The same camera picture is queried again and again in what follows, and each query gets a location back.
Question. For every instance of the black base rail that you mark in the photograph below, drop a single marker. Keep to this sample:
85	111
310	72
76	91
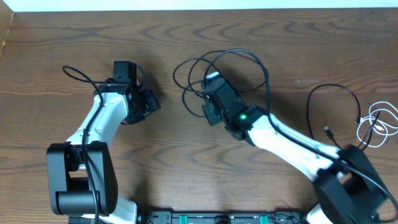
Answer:
167	217

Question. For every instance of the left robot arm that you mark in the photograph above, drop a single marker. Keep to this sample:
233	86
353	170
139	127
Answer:
82	181

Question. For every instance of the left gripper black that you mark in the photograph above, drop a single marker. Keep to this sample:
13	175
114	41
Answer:
153	105

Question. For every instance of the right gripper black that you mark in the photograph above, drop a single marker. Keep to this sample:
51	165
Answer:
208	109

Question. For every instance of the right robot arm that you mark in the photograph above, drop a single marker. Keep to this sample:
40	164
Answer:
348	188

